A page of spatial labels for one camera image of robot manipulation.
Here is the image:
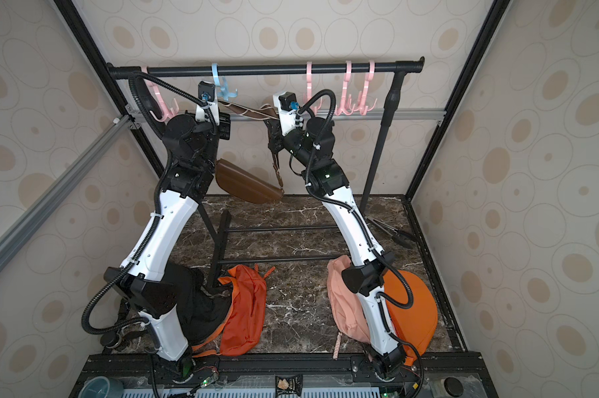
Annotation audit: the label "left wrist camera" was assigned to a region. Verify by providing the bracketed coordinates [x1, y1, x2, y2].
[195, 81, 220, 125]

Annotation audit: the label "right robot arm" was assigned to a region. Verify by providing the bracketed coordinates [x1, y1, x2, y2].
[271, 89, 415, 380]

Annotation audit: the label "black round cap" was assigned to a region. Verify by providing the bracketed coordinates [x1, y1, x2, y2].
[441, 376, 465, 398]

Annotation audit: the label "light blue hook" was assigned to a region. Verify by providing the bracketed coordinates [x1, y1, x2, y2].
[211, 63, 238, 101]

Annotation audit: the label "black clothes rack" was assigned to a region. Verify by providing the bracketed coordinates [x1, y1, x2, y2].
[106, 56, 426, 277]

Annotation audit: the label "middle pink hook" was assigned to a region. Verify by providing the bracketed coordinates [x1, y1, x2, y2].
[304, 61, 323, 115]

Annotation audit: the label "black tongs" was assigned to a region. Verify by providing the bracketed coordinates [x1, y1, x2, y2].
[366, 217, 417, 249]

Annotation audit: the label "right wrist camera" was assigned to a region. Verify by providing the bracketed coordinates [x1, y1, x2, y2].
[273, 91, 300, 136]

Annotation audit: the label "pink hook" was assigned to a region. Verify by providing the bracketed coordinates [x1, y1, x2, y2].
[144, 80, 179, 123]
[334, 61, 355, 116]
[354, 60, 377, 116]
[304, 61, 323, 115]

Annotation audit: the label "red-orange waist bag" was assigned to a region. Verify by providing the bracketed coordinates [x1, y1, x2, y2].
[192, 265, 276, 358]

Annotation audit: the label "aluminium rail left wall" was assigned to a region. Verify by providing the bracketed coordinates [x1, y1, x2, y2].
[0, 115, 132, 273]

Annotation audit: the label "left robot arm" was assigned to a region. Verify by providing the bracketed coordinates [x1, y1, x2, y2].
[81, 69, 231, 381]

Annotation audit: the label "black bag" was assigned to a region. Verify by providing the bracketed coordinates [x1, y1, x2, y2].
[100, 262, 236, 349]

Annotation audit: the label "black base frame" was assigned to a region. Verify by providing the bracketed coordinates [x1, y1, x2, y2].
[70, 352, 498, 397]

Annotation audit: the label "small snack packet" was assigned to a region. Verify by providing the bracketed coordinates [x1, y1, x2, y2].
[275, 375, 304, 398]

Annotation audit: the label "brown leather bag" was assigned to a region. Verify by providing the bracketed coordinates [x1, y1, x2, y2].
[215, 99, 285, 204]

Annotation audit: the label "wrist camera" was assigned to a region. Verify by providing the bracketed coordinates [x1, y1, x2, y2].
[273, 91, 300, 136]
[195, 81, 220, 125]

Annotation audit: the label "bright orange bag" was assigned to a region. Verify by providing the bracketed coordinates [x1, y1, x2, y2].
[383, 270, 438, 366]

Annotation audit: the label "pink bag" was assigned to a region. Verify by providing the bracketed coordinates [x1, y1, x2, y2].
[327, 255, 370, 360]

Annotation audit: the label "teal round container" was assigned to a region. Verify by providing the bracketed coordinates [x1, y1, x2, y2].
[78, 376, 125, 398]

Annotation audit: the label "rightmost pink hook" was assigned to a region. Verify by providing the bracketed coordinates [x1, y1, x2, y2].
[354, 60, 377, 116]

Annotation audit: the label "leftmost pink hook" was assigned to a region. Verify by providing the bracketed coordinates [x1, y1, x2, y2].
[144, 80, 179, 123]

